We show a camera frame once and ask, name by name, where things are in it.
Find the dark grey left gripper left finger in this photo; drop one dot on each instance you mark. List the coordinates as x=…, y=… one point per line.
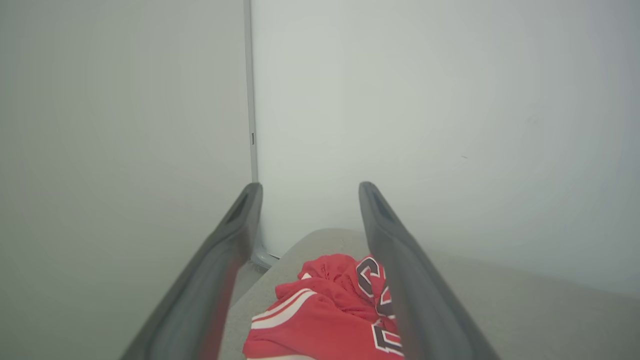
x=200, y=300

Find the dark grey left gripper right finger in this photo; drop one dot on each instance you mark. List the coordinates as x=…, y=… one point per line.
x=420, y=300

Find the red Bulls 23 jersey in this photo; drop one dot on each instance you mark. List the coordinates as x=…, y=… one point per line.
x=325, y=325

